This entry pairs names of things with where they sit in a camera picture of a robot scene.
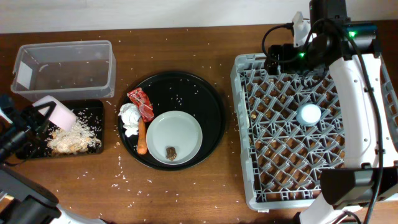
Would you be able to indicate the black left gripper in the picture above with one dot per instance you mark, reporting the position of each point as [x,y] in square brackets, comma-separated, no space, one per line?
[40,127]

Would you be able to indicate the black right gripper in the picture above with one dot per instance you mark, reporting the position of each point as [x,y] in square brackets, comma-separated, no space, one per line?
[286,51]

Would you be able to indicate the rice and food waste pile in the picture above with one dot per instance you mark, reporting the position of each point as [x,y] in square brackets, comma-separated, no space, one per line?
[77,140]

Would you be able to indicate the light blue plastic cup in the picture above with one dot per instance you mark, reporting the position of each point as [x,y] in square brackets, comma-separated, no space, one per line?
[308,114]

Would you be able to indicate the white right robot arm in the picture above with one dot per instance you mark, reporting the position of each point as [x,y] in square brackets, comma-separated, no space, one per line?
[349,52]

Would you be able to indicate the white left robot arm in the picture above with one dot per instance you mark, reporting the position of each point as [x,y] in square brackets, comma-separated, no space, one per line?
[32,203]

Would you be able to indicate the grey dishwasher rack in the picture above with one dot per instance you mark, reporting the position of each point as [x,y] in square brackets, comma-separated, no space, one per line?
[282,160]

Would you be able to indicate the black rectangular tray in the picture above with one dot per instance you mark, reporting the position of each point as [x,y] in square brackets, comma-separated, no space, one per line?
[90,112]

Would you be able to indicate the clear plastic bin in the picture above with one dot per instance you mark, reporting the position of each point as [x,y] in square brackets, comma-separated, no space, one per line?
[78,70]

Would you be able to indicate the crumpled white tissue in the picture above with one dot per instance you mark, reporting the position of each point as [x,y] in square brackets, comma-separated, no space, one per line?
[130,115]

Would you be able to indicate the red snack wrapper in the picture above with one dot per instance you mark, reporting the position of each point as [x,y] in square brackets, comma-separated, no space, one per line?
[142,101]

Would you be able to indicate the orange carrot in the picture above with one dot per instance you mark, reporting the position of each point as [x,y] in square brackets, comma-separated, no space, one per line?
[141,143]

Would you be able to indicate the round black tray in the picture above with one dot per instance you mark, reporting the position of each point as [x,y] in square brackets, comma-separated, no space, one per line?
[181,91]

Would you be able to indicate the grey round plate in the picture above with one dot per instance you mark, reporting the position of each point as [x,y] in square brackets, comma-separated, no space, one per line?
[176,129]

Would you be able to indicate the brown food scrap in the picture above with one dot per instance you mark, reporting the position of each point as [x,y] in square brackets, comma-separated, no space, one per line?
[171,153]

